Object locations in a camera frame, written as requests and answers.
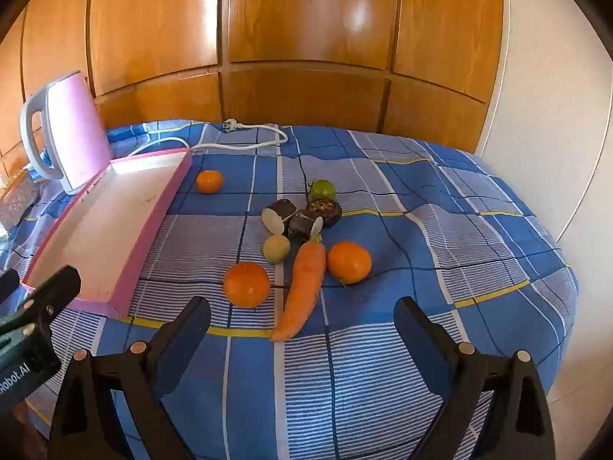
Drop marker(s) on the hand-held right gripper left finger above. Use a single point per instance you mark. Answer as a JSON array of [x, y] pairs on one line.
[[184, 345]]

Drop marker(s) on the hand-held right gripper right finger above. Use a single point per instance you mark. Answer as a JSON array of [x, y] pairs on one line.
[[421, 340]]

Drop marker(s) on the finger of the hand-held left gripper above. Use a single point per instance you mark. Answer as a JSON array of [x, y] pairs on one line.
[[52, 287], [7, 285]]

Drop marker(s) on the pink shallow box tray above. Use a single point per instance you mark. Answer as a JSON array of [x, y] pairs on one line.
[[96, 230]]

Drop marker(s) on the orange mandarin with stem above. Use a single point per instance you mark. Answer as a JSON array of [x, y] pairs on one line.
[[348, 261]]

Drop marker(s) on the orange carrot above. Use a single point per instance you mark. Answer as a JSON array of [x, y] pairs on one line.
[[304, 287]]

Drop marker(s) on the round tan fruit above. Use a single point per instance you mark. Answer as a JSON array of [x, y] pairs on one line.
[[276, 248]]

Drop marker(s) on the dark passion fruit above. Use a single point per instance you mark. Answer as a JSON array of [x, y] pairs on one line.
[[330, 215]]

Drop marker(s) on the dark cut cylinder piece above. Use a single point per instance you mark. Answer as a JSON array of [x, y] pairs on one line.
[[302, 225], [279, 213]]

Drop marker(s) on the small green fruit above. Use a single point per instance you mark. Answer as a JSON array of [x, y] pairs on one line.
[[322, 189]]

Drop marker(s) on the blue plaid tablecloth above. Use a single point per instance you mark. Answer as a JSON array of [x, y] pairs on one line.
[[383, 345]]

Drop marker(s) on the silver embossed tissue box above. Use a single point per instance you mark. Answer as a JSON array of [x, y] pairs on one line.
[[14, 201]]

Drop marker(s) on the pink electric kettle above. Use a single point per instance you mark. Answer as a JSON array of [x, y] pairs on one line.
[[76, 129]]

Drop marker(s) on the wooden wardrobe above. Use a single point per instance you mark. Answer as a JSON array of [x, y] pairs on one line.
[[287, 33]]

